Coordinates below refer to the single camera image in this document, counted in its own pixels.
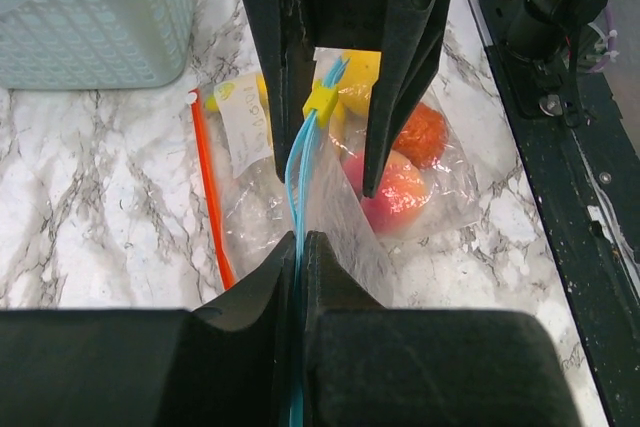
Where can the teal plastic basket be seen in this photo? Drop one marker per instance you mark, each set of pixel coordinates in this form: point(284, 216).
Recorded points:
point(93, 44)

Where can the fake pink peach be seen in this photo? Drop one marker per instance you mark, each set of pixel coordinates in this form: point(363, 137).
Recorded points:
point(400, 199)

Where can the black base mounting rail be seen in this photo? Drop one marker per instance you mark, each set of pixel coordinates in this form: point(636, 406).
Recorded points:
point(584, 175)

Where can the fake yellow lemon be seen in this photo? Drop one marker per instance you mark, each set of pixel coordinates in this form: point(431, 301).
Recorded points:
point(361, 74)

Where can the blue zip clear bag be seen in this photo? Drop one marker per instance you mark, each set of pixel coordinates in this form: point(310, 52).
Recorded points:
point(322, 199)

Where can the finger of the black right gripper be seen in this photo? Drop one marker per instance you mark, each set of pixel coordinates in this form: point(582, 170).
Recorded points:
point(411, 45)
point(284, 43)

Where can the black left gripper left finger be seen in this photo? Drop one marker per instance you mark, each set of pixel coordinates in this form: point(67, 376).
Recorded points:
point(223, 364)

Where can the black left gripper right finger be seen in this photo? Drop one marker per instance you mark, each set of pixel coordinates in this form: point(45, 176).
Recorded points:
point(368, 365)

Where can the orange zip clear bag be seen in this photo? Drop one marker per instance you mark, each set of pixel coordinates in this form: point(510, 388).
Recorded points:
point(247, 201)

